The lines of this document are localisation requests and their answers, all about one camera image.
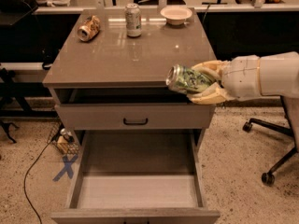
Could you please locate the wire basket with items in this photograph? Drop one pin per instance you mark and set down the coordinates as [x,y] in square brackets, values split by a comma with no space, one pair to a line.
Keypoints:
[63,140]

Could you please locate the white green upright can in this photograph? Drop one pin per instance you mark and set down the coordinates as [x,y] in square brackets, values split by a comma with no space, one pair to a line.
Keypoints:
[133,20]

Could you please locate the grey drawer cabinet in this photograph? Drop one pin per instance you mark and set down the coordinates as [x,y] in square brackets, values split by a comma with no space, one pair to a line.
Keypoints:
[115,69]

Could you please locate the blue tape cross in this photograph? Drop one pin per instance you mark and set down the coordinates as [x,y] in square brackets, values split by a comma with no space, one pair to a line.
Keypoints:
[67,169]

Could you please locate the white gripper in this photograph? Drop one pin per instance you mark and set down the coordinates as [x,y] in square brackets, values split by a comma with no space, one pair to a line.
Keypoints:
[240,76]

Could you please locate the green soda can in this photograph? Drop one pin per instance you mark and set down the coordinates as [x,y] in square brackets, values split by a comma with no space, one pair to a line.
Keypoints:
[186,80]

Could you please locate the black stand legs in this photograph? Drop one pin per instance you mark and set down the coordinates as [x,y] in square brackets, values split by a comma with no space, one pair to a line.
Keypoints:
[20,81]

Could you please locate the white bowl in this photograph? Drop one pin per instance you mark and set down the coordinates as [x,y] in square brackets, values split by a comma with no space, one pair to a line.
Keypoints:
[176,15]

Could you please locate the open grey bottom drawer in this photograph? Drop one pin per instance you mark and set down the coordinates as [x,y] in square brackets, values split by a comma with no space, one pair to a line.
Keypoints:
[137,177]

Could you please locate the black drawer handle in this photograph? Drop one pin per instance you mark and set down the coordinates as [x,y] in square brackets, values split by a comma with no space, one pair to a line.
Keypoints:
[135,122]

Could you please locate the orange crushed can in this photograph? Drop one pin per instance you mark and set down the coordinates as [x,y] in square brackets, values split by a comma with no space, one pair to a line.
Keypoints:
[89,29]

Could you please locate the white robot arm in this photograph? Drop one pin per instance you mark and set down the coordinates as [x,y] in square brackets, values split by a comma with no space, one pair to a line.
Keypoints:
[278,75]

